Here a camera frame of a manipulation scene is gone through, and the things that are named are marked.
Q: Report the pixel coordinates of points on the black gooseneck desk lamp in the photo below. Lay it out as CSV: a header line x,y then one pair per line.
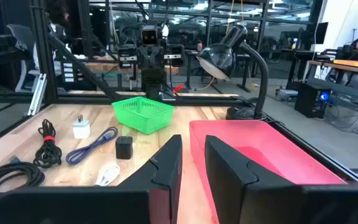
x,y
219,57

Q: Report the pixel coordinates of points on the black computer monitor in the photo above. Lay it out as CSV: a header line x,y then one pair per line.
x,y
321,32

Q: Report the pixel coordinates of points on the grey office chair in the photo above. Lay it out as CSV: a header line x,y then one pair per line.
x,y
22,35

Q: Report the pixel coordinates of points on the yellow flat box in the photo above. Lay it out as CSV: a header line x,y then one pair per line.
x,y
351,63

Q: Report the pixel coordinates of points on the white wall charger plug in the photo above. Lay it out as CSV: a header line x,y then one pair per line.
x,y
81,129

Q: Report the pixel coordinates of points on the person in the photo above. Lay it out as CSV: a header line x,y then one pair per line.
x,y
57,14

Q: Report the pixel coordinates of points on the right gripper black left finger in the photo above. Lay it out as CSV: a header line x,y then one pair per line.
x,y
154,180

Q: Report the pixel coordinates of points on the small red object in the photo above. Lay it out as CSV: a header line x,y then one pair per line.
x,y
178,88

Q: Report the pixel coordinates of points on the black computer tower blue light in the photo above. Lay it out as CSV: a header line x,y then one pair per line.
x,y
306,99

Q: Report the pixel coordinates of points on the green plastic mesh basket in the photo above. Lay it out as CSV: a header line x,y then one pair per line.
x,y
141,119

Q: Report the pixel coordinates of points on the pink translucent plastic bin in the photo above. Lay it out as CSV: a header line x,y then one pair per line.
x,y
259,133

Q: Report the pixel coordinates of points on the silver aluminium extrusion bar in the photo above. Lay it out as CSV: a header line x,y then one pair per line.
x,y
37,95

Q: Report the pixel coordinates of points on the black charger cube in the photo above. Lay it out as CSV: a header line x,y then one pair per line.
x,y
124,147

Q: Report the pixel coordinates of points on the wooden workbench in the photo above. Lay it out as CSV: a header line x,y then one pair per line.
x,y
104,67

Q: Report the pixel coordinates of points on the wooden top grey desk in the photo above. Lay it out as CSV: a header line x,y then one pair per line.
x,y
322,64

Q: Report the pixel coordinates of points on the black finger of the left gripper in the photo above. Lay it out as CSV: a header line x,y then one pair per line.
x,y
175,51
127,53

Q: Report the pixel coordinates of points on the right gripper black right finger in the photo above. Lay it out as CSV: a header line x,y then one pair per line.
x,y
235,186

